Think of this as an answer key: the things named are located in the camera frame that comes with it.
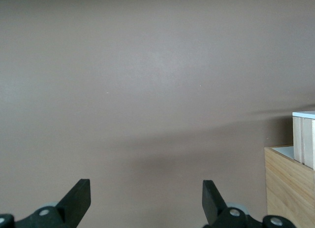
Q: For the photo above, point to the brown table cover sheet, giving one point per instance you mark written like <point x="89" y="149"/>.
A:
<point x="147" y="77"/>

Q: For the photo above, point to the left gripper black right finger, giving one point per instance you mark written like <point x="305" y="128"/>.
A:
<point x="214" y="208"/>

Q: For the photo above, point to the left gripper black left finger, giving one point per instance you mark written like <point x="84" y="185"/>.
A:
<point x="73" y="203"/>

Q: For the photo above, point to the oak wooden drawer cabinet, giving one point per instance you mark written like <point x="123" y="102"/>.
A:
<point x="288" y="188"/>

